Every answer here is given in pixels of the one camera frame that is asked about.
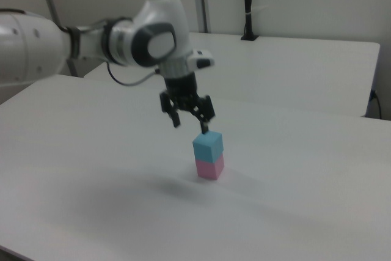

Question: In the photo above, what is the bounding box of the black pole with base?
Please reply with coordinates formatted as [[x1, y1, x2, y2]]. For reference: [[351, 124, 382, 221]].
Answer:
[[240, 0, 261, 42]]

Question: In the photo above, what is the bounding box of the black cable at table edge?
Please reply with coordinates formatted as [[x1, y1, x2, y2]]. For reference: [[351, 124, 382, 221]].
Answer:
[[370, 89, 383, 119]]

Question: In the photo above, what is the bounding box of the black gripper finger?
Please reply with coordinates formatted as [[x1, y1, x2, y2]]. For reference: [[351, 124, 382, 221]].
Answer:
[[159, 90, 182, 129], [189, 95, 217, 136]]

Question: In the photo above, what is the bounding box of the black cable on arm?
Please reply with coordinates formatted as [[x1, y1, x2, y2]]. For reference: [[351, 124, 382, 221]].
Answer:
[[105, 62, 161, 87]]

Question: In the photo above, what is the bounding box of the blue cube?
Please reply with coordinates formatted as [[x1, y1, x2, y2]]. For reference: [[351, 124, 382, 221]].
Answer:
[[192, 131, 225, 164]]

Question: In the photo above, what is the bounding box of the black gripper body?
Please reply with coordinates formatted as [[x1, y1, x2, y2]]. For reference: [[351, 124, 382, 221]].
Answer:
[[163, 72, 206, 114]]

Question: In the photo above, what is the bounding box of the white background table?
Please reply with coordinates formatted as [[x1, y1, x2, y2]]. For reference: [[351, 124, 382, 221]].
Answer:
[[83, 31, 381, 118]]

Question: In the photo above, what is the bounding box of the pink cube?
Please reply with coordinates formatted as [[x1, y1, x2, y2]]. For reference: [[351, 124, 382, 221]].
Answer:
[[195, 153, 226, 180]]

